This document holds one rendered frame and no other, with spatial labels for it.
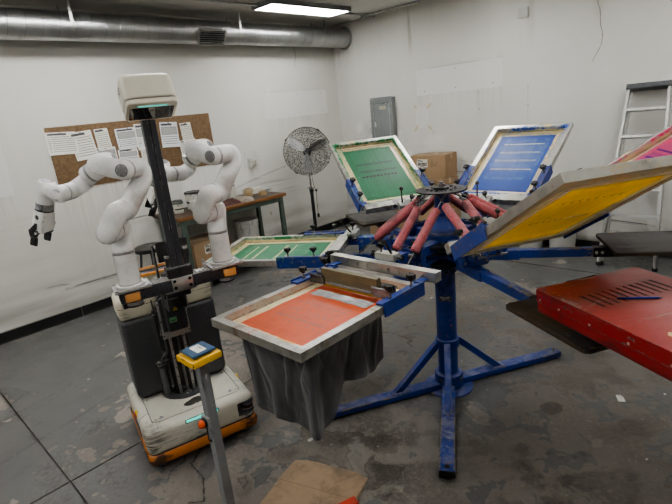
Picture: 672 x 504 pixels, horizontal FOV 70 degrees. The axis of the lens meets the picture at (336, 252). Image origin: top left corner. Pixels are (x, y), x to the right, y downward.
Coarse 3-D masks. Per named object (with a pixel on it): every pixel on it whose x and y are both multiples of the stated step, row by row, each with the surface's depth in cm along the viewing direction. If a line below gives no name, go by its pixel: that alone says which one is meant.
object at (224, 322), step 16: (288, 288) 238; (304, 288) 246; (400, 288) 231; (256, 304) 224; (224, 320) 208; (352, 320) 195; (368, 320) 198; (240, 336) 198; (256, 336) 189; (272, 336) 188; (320, 336) 184; (336, 336) 185; (288, 352) 177; (304, 352) 173
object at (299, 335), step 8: (352, 296) 229; (360, 296) 228; (368, 296) 227; (336, 304) 221; (344, 304) 220; (352, 304) 219; (352, 312) 211; (360, 312) 210; (336, 320) 204; (344, 320) 204; (280, 328) 202; (288, 328) 202; (296, 328) 201; (304, 328) 200; (320, 328) 199; (328, 328) 198; (280, 336) 195; (288, 336) 194; (296, 336) 194; (304, 336) 193; (312, 336) 192; (304, 344) 186
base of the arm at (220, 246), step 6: (216, 234) 233; (222, 234) 234; (210, 240) 235; (216, 240) 234; (222, 240) 235; (228, 240) 238; (210, 246) 238; (216, 246) 235; (222, 246) 236; (228, 246) 238; (216, 252) 236; (222, 252) 236; (228, 252) 238; (216, 258) 237; (222, 258) 237; (228, 258) 239; (234, 258) 242; (216, 264) 236; (222, 264) 236
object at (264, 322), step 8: (320, 288) 244; (328, 288) 242; (336, 288) 241; (304, 296) 235; (312, 296) 234; (320, 296) 233; (280, 304) 228; (288, 304) 227; (264, 312) 221; (272, 312) 220; (248, 320) 214; (256, 320) 213; (264, 320) 212; (272, 320) 211; (280, 320) 210; (256, 328) 205; (264, 328) 204; (272, 328) 203
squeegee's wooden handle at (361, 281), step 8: (328, 272) 239; (336, 272) 235; (344, 272) 231; (352, 272) 230; (328, 280) 240; (336, 280) 236; (344, 280) 232; (352, 280) 228; (360, 280) 225; (368, 280) 221; (376, 280) 218; (360, 288) 226; (368, 288) 223
